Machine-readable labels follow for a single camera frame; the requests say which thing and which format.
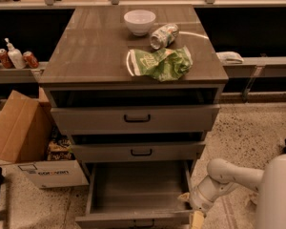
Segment grey bottom drawer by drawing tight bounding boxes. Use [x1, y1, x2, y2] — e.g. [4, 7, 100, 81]
[75, 160, 192, 229]

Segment grey drawer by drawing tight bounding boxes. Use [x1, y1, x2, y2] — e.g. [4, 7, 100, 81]
[75, 160, 192, 229]
[71, 133, 205, 162]
[51, 105, 219, 135]

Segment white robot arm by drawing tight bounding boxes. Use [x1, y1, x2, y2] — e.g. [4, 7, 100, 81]
[178, 154, 286, 229]

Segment grey middle drawer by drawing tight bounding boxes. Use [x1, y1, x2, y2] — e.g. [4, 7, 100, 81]
[71, 133, 205, 162]

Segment grey top drawer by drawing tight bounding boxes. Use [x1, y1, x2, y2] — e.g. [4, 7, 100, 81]
[51, 105, 219, 135]

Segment grey drawer cabinet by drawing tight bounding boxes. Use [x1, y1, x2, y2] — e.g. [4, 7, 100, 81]
[38, 5, 230, 177]

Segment snack bags in box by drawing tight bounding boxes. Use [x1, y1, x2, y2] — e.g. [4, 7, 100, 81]
[47, 137, 74, 161]

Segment green chip bag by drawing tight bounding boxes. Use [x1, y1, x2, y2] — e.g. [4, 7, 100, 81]
[127, 46, 193, 82]

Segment folded white cloth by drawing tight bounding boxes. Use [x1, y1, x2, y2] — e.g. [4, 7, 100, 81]
[216, 52, 244, 64]

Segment crushed soda can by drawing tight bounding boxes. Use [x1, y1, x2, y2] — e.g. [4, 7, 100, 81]
[150, 24, 179, 50]

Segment open cardboard box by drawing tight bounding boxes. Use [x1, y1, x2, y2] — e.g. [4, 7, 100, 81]
[0, 91, 89, 189]

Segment white bowl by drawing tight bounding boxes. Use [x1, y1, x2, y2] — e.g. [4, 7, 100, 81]
[124, 10, 156, 36]

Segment red can right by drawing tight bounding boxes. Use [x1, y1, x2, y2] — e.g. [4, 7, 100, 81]
[23, 52, 39, 69]

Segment red can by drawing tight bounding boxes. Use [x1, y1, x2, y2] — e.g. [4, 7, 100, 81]
[23, 52, 39, 69]
[0, 49, 13, 69]

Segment white pump bottle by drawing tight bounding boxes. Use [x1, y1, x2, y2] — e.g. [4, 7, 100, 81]
[5, 38, 26, 69]

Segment red can left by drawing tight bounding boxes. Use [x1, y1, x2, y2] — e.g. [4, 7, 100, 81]
[0, 49, 13, 69]

